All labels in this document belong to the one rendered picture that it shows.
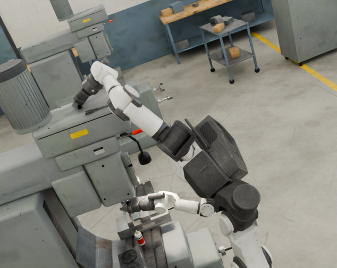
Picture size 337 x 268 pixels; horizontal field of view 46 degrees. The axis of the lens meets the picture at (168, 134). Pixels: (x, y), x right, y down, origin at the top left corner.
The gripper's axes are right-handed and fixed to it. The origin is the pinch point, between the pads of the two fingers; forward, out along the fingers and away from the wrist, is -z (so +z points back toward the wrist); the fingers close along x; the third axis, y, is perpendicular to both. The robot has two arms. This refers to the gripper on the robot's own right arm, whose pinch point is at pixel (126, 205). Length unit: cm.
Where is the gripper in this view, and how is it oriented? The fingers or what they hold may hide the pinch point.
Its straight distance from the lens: 239.7
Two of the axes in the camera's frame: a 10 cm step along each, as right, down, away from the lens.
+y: 3.1, 8.3, 4.6
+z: 9.3, -1.5, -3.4
